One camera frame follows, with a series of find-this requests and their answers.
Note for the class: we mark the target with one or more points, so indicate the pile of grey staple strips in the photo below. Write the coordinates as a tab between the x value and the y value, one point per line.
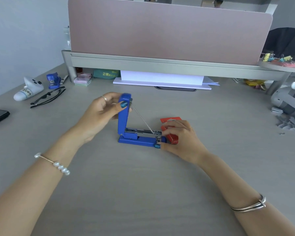
290	124

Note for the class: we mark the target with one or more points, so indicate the green and yellow binder clip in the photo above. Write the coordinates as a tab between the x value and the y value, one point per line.
286	58

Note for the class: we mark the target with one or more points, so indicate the person's left hand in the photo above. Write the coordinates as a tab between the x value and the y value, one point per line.
95	120

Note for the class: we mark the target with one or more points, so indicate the silver bangle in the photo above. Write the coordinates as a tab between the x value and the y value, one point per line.
253	206

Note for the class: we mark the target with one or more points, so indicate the person's left forearm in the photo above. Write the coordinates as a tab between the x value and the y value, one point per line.
34	189

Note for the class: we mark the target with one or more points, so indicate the green pouch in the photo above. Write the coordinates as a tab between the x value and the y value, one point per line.
105	73

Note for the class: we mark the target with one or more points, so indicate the round grey shelf tray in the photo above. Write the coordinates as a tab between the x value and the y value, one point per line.
280	68

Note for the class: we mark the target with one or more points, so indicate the white and grey device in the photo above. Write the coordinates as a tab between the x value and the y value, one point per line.
288	99

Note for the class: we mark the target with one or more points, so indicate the yellow wrapper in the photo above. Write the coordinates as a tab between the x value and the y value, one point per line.
254	83

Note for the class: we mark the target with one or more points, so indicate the pink desk divider panel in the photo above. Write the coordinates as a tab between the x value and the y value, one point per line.
169	29

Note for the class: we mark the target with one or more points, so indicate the small blue stapler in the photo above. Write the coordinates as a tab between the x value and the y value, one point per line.
53	80

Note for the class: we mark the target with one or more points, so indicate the black garment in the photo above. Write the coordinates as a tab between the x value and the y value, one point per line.
285	41

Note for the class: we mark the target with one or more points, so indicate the person's left thumb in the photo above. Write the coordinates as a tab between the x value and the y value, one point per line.
119	107

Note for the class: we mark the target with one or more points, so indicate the white paper stack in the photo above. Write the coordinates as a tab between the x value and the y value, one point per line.
159	79

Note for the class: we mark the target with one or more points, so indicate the black eyeglasses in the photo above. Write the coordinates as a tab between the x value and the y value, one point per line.
54	92

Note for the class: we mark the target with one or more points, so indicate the loose white paper sheets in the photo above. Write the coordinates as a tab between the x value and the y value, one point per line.
211	82

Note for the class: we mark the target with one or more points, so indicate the black pad under paper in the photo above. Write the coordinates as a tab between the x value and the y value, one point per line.
175	89

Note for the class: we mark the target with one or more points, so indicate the grey desk shelf riser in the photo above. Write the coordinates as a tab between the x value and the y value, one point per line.
162	64

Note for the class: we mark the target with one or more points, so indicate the white ghost figure toy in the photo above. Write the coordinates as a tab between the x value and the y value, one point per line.
27	90

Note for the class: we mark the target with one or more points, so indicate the large blue stapler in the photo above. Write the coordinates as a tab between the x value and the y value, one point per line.
124	120

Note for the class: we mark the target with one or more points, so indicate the red staple box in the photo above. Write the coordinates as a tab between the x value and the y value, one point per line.
172	139

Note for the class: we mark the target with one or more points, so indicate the silver nail clipper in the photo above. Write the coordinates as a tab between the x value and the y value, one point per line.
64	79

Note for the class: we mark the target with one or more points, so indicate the person's right hand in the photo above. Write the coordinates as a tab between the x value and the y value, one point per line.
186	144

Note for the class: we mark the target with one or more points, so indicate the person's right thumb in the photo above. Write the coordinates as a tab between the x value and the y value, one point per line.
163	145

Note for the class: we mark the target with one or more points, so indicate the person's right forearm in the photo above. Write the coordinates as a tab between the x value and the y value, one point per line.
245	194

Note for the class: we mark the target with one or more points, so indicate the pile of pink paper clips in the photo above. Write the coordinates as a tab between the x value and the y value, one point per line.
288	64

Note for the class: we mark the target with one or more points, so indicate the pink and green staple boxes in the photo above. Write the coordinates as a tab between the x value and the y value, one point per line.
82	79

